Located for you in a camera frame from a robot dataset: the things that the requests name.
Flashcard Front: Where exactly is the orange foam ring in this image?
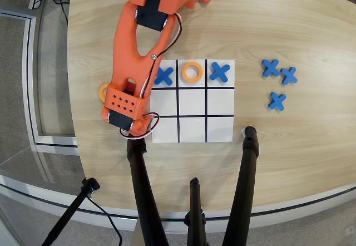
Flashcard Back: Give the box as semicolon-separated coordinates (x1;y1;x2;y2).
181;61;204;84
98;83;110;102

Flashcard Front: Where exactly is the white metal floor frame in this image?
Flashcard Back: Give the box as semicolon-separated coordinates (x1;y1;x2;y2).
0;10;79;148

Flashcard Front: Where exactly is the thin black stand pole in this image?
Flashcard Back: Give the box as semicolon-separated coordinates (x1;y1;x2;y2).
41;177;101;246

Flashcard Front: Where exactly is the short black tripod leg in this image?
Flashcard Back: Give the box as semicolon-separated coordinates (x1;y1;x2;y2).
183;177;208;246

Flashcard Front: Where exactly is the black stand cable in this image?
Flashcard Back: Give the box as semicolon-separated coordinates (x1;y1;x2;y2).
86;195;123;246

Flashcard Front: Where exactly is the white tic-tac-toe board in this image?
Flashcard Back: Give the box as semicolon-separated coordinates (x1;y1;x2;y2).
149;59;236;144

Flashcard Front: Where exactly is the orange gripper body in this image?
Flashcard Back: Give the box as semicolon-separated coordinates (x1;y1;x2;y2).
100;105;154;139

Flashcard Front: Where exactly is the blue foam cross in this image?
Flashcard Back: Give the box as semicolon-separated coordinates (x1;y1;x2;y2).
154;66;175;86
268;92;287;111
280;66;298;86
261;58;280;77
209;62;231;83

